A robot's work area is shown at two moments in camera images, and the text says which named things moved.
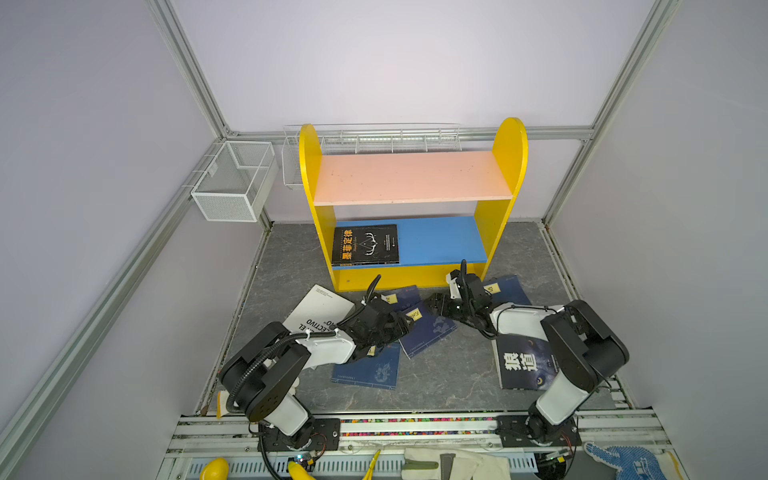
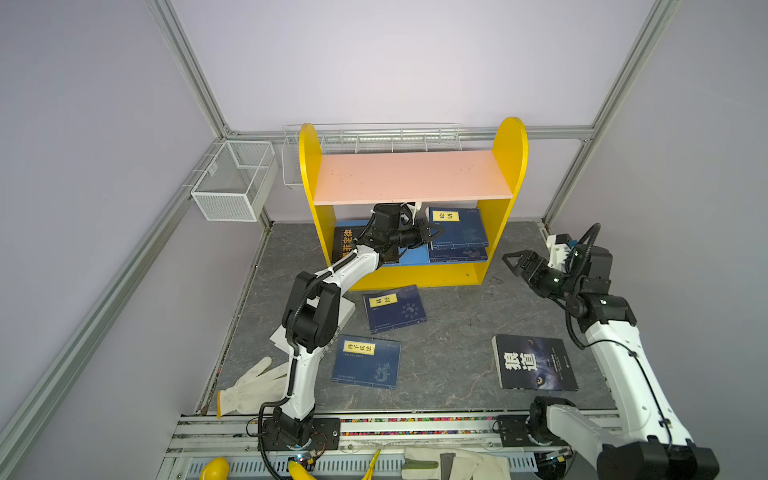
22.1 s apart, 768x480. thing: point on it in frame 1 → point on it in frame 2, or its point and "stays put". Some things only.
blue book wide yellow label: x=427 y=328 → x=458 y=252
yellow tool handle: x=297 y=472 stays put
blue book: x=379 y=370 stays put
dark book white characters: x=524 y=363 stays put
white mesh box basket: x=238 y=182 stays put
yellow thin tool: x=370 y=471 stays put
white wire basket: x=367 y=138 stays put
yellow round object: x=215 y=469 stays put
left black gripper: x=400 y=325 → x=422 y=233
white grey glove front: x=444 y=464 stays put
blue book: x=506 y=289 → x=463 y=227
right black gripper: x=444 y=305 → x=530 y=259
